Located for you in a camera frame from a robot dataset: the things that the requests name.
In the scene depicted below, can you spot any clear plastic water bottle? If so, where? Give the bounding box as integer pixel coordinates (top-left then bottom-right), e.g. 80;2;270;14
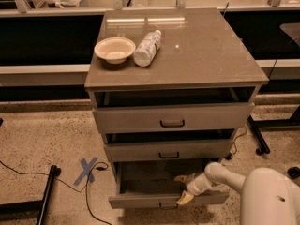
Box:
133;30;161;68

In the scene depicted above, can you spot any grey drawer cabinet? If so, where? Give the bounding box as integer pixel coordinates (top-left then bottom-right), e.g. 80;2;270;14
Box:
83;7;269;173

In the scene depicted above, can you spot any black stand leg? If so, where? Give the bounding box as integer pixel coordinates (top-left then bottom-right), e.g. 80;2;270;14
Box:
247;116;270;156
0;165;61;225

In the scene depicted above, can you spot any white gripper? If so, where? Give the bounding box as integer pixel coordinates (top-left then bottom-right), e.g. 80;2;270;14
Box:
173;172;213;205

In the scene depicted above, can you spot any grey top drawer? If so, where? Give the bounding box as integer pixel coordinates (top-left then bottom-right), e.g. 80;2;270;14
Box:
93;89;254;134

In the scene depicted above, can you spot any grey drawer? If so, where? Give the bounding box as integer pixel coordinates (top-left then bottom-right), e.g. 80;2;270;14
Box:
108;157;231;210
104;129;233;162
93;89;254;134

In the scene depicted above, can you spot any blue tape cross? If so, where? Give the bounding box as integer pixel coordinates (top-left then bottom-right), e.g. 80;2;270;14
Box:
73;157;98;186

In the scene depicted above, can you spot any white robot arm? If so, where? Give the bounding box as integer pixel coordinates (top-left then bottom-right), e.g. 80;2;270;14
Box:
174;162;300;225

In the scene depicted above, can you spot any black floor cable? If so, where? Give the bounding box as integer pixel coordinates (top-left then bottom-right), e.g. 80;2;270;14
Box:
0;160;113;225

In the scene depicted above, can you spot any black stand leg left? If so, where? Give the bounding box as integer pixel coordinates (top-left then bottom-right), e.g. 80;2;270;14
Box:
0;165;61;225

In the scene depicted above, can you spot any thin cable by cabinet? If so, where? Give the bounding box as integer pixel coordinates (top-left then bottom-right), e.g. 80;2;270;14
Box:
224;126;248;161

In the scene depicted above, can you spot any white paper bowl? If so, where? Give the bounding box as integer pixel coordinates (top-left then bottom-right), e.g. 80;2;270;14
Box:
94;37;136;64

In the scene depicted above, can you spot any grey bottom drawer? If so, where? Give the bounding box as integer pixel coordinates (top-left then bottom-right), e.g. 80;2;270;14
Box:
108;157;231;210

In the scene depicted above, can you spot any black caster wheel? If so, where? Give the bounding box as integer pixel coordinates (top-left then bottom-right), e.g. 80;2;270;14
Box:
288;167;300;179

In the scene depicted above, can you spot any grey middle drawer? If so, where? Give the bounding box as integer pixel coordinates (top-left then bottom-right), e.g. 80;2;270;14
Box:
104;129;233;162

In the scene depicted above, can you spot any black stand leg right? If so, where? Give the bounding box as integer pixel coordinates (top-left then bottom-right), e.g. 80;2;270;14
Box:
247;116;270;156

